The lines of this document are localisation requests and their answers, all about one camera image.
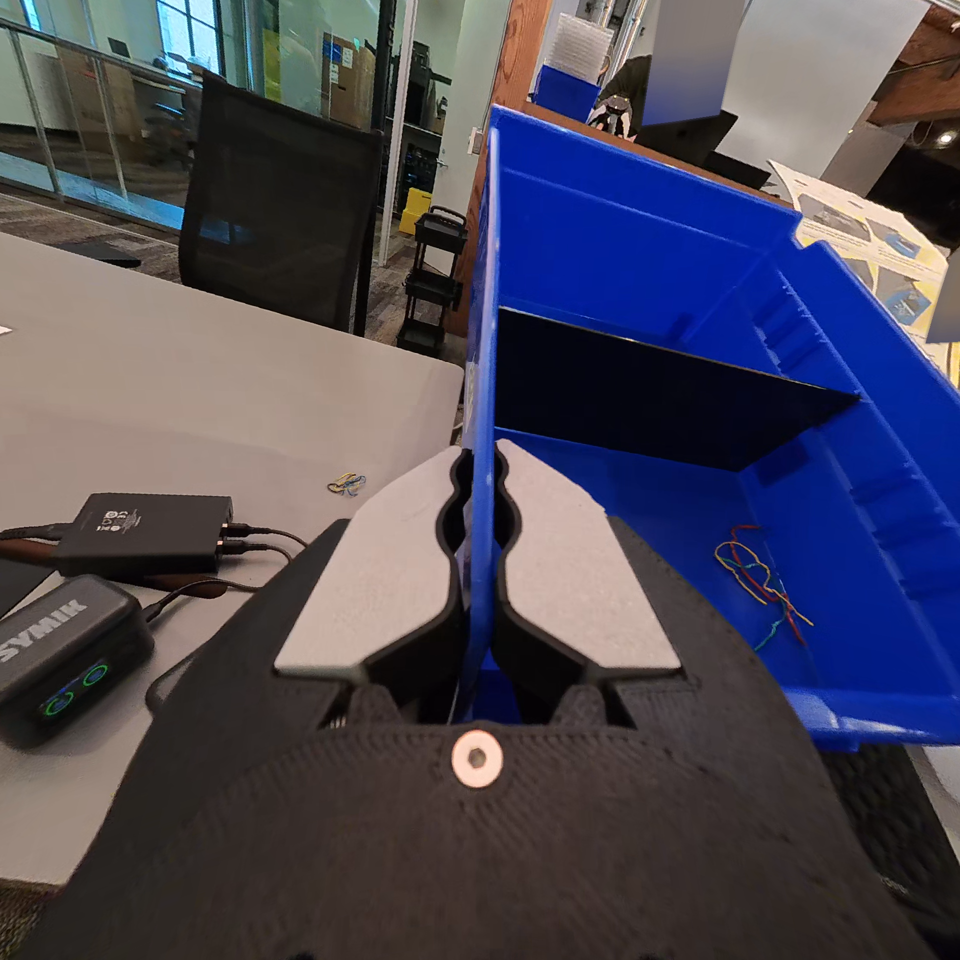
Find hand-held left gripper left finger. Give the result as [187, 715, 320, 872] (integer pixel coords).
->
[272, 444, 475, 708]

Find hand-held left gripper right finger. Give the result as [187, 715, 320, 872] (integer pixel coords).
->
[489, 437, 684, 711]

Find blue plastic bin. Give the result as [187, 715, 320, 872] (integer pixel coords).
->
[452, 103, 960, 753]

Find black bin divider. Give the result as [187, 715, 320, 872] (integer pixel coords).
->
[495, 306, 864, 474]

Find black adapter box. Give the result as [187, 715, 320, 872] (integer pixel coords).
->
[54, 491, 237, 579]

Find black power bank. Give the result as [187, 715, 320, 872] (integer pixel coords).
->
[0, 572, 156, 751]

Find black utility cart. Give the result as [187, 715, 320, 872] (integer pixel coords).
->
[394, 204, 471, 355]

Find yellow floor sign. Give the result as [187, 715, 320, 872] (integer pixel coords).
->
[396, 187, 438, 237]

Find black quilted wrist rest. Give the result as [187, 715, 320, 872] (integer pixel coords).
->
[821, 742, 960, 960]

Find black mesh chair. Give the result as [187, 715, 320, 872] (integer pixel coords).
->
[177, 69, 387, 340]

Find printed instruction sheet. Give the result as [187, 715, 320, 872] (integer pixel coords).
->
[766, 157, 955, 325]

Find black laptop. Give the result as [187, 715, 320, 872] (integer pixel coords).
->
[632, 107, 774, 190]

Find blue tub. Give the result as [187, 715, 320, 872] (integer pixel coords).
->
[529, 62, 604, 123]

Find cardboard boxes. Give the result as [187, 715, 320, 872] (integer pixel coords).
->
[321, 32, 378, 130]

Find stack of clear cups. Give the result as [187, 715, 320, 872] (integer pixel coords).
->
[549, 11, 612, 78]

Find coloured wire ties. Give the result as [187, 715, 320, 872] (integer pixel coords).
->
[712, 522, 816, 654]

